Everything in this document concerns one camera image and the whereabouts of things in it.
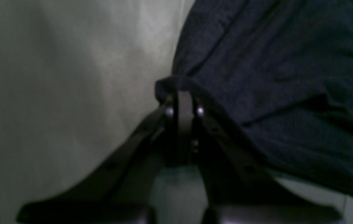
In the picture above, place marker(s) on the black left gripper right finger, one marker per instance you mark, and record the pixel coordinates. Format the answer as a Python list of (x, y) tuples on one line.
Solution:
[(238, 189)]

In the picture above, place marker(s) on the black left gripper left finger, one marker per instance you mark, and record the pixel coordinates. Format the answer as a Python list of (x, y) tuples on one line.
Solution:
[(117, 191)]

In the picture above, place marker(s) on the dark grey t-shirt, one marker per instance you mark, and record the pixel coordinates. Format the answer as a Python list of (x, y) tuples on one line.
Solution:
[(280, 72)]

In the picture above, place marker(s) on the light green table cloth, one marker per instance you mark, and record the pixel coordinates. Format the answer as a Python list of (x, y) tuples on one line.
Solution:
[(77, 77)]

